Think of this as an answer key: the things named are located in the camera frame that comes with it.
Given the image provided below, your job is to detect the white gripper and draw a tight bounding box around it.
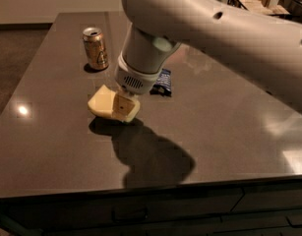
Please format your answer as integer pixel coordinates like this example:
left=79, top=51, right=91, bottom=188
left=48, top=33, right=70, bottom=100
left=112, top=55, right=161, bottom=122

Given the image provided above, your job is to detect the blue snack wrapper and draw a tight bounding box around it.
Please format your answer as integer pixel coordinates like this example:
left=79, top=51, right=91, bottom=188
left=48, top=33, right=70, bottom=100
left=150, top=69, right=172, bottom=96

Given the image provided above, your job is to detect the yellow wavy sponge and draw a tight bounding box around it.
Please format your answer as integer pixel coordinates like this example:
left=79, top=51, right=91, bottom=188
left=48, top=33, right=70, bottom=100
left=88, top=85, right=123, bottom=120

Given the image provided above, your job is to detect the gold soda can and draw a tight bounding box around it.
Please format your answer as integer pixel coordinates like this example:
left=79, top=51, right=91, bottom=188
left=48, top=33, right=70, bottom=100
left=83, top=27, right=109, bottom=71

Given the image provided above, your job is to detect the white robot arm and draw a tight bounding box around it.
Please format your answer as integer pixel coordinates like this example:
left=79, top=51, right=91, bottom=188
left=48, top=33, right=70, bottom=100
left=115, top=0, right=302, bottom=114

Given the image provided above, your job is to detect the black wire napkin holder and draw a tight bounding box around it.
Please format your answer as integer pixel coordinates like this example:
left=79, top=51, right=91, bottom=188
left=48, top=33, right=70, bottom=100
left=227, top=0, right=290, bottom=17

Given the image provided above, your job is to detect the dark drawer handle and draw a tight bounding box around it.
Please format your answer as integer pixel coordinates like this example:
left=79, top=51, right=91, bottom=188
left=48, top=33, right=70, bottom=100
left=111, top=206, right=149, bottom=223

